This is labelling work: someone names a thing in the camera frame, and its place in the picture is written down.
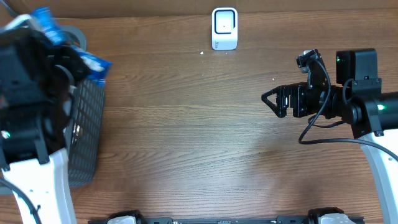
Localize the blue snack packet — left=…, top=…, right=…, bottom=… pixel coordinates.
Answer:
left=31, top=7, right=112, bottom=87

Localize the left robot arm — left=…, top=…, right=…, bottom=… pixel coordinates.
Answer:
left=1, top=14, right=90, bottom=223

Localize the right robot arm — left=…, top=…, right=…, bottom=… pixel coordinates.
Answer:
left=261, top=49, right=397, bottom=223

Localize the white barcode scanner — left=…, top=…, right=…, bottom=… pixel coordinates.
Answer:
left=211, top=7, right=238, bottom=50

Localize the grey plastic shopping basket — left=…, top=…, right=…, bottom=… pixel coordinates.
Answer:
left=58, top=25, right=106, bottom=188

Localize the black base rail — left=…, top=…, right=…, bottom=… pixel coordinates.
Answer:
left=87, top=208, right=365, bottom=224

